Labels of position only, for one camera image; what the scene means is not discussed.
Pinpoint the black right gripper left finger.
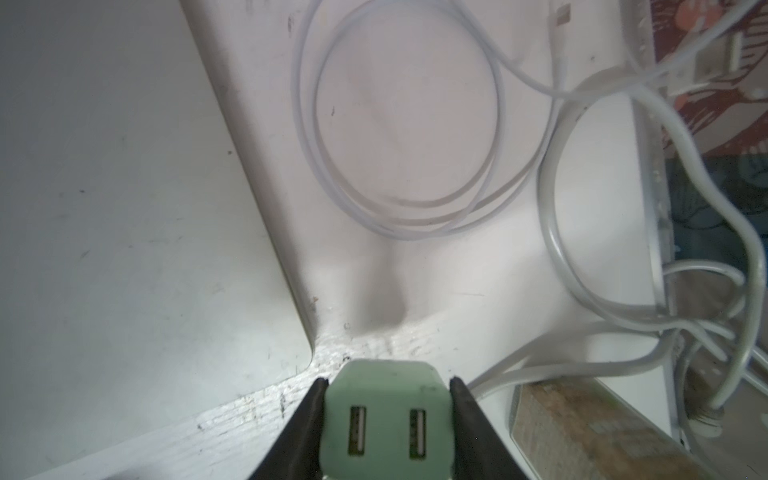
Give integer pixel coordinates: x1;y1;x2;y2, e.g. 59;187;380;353
248;377;329;480

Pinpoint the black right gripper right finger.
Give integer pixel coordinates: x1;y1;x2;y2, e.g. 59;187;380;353
449;377;528;480

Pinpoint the green USB charger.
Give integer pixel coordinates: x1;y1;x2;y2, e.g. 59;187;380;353
319;359;455;480

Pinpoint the brown spice jar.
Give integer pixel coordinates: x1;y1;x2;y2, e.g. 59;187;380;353
508;379;720;479

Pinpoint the silver laptop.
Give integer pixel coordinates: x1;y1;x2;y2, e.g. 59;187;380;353
1;1;312;479

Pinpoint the thick white cables right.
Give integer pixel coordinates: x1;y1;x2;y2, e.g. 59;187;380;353
467;65;768;439

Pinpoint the white charging cable right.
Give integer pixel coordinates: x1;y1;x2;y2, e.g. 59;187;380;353
292;0;768;241

